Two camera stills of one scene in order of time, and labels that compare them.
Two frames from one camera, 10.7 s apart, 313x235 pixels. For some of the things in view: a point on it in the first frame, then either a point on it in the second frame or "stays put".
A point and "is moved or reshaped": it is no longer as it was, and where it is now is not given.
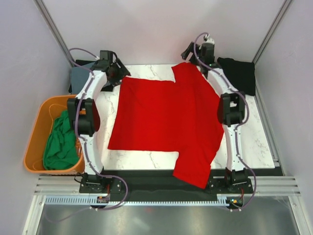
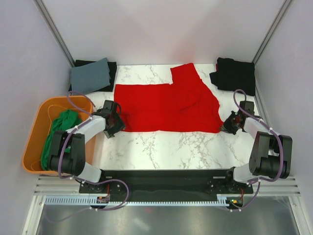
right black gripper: (190, 48) to (226, 124)
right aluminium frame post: (285, 5) stays put
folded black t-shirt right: (242, 74) stays put
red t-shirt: (183, 116) is moved or reshaped
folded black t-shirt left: (79, 62) stays put
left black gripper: (123, 72) to (119, 126)
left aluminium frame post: (55, 32) stays put
